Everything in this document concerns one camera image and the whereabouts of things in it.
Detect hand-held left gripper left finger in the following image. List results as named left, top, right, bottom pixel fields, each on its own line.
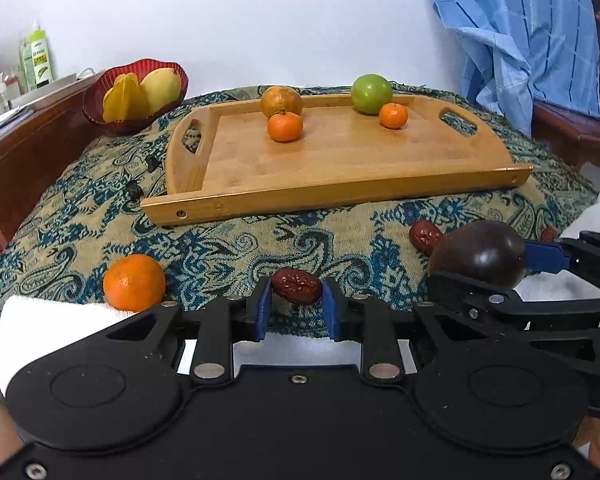
left=107, top=276, right=272, bottom=386

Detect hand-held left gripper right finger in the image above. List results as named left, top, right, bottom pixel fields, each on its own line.
left=321, top=277, right=481, bottom=381

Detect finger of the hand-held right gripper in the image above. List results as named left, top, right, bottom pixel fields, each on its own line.
left=426, top=270, right=600, bottom=332
left=524, top=231, right=600, bottom=282

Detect dark purple fruit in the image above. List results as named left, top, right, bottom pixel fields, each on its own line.
left=428, top=221, right=527, bottom=291

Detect small tangerine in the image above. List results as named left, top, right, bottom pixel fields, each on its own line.
left=103, top=254, right=167, bottom=313
left=379, top=103, right=409, bottom=130

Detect wooden tray with handles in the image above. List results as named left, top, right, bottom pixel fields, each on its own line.
left=140, top=91, right=534, bottom=226

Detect tangerine with green leaf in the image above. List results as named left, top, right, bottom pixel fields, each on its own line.
left=267, top=110, right=305, bottom=143

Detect large mottled orange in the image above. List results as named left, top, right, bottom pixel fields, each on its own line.
left=260, top=85, right=303, bottom=120

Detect green apple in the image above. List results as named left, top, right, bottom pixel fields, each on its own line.
left=350, top=74, right=394, bottom=115

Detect paisley patterned blanket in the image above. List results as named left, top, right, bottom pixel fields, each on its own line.
left=0, top=82, right=600, bottom=381

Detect dark wooden chair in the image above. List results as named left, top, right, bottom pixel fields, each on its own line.
left=530, top=100, right=600, bottom=173

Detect blue plaid cloth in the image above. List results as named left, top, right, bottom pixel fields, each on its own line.
left=422, top=0, right=600, bottom=138

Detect yellow mango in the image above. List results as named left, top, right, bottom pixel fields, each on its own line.
left=139, top=68, right=182, bottom=117

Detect yellow starfruit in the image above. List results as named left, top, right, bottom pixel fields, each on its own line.
left=102, top=73, right=150, bottom=123

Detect red fruit bowl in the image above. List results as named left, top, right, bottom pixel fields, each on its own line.
left=82, top=58, right=190, bottom=136

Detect wooden cabinet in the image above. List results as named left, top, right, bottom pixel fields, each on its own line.
left=0, top=72, right=106, bottom=276

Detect white tray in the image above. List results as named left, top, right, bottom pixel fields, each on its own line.
left=7, top=74, right=78, bottom=108

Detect green bottle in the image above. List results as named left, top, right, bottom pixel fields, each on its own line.
left=20, top=20, right=54, bottom=92

